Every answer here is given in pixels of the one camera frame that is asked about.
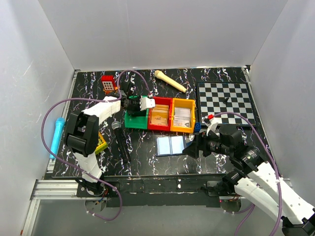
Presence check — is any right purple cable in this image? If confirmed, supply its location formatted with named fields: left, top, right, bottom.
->
left=213, top=112, right=283, bottom=236

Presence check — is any green yellow toy block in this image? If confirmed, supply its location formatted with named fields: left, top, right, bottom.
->
left=95, top=132, right=108, bottom=155

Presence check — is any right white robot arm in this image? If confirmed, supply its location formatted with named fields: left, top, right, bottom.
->
left=183, top=125, right=315, bottom=236

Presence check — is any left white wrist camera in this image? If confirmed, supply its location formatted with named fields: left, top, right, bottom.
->
left=139, top=96, right=156, bottom=111

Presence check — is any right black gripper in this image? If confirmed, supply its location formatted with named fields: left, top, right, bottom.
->
left=182, top=128, right=232, bottom=159

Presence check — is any cream wooden pestle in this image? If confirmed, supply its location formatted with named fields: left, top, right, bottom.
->
left=154, top=70, right=187, bottom=93

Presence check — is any white gold VIP card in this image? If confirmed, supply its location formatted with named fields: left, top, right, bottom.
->
left=173, top=116, right=190, bottom=128

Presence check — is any black handheld microphone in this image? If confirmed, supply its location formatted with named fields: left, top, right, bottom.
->
left=111, top=121, right=131, bottom=163

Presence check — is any navy blue card holder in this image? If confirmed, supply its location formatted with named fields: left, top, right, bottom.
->
left=156, top=136, right=190, bottom=157

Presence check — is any small blue toy brick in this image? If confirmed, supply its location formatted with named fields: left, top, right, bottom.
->
left=194, top=122, right=201, bottom=133

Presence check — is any orange plastic bin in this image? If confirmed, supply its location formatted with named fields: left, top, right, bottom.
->
left=170, top=98, right=195, bottom=133

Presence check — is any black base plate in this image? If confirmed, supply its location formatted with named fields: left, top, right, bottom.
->
left=77, top=173, right=254, bottom=208

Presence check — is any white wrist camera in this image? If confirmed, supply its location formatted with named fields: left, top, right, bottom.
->
left=139, top=96, right=156, bottom=111
left=202, top=115, right=219, bottom=136

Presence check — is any red toy block truck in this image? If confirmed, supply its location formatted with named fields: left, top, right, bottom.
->
left=101, top=75, right=118, bottom=94

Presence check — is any green plastic bin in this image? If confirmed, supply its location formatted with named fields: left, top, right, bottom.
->
left=125, top=109, right=149, bottom=130

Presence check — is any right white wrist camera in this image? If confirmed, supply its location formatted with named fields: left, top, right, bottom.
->
left=202, top=115, right=219, bottom=136

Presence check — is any black white chessboard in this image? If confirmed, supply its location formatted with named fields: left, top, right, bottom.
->
left=196, top=81, right=257, bottom=126

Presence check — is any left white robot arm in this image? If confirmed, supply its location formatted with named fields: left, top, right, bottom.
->
left=64, top=82, right=134, bottom=197

